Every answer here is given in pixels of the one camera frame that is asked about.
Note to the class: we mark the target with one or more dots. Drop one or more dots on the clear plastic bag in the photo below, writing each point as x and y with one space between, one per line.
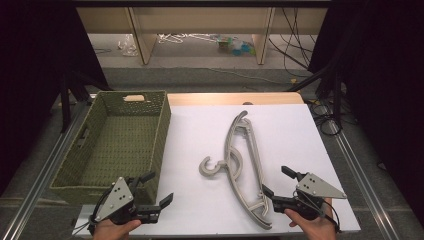
128 46

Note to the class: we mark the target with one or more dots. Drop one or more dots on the colourful plastic items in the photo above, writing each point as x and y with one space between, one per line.
238 46

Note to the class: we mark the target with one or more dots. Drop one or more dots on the aluminium rail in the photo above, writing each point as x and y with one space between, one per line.
45 173
361 183

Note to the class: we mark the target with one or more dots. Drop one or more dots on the green woven basket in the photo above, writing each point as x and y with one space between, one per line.
116 143

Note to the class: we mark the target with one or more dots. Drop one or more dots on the beige wooden desk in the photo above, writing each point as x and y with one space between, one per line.
200 20

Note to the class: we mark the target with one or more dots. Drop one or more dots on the black frame bar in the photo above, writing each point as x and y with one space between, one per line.
200 3

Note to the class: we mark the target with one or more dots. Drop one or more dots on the black stand legs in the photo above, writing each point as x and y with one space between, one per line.
337 100
65 106

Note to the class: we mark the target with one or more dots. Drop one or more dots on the person's right hand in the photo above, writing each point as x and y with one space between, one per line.
316 230

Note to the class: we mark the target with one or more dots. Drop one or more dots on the person's left hand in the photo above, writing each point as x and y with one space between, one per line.
110 231

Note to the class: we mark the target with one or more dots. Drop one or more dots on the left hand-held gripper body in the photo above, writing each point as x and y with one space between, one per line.
116 200

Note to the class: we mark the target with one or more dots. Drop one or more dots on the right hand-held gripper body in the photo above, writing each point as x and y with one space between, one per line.
316 188

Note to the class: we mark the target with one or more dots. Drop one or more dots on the black curtain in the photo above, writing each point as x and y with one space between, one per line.
383 83
33 66

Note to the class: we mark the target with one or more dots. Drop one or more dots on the bundle of white hangers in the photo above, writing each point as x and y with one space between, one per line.
170 38

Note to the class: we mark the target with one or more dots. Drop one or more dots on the white paper sheet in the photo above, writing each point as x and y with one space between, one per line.
293 133

